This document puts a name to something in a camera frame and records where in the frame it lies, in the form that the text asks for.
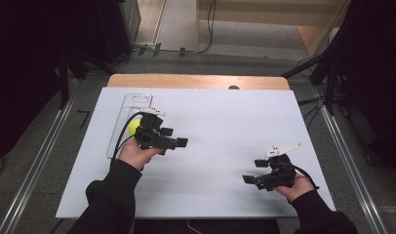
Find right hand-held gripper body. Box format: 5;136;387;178
255;142;303;192

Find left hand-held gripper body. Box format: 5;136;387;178
134;107;178;156

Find yellow tennis ball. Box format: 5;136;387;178
126;118;142;137

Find clear plastic tray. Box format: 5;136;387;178
105;93;154;160

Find person's right hand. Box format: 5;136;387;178
273;173;316;204

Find person's left hand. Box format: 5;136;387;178
117;137;164;173

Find white table board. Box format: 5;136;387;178
55;86;337;219

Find wooden table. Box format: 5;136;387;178
106;73;291;92

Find black tripod stand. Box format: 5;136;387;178
281;48;338;117

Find black curtain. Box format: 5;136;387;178
0;0;136;165
326;0;396;176

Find light wooden cabinet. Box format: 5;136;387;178
195;0;352;59

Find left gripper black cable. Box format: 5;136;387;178
109;110;145;169

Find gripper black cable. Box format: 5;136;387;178
292;163;320;191
109;110;145;169

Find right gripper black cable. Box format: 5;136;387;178
292;163;320;191

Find metal floor rail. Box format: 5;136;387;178
311;85;389;234
0;96;77;234

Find black hanging cable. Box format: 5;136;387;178
197;0;218;55

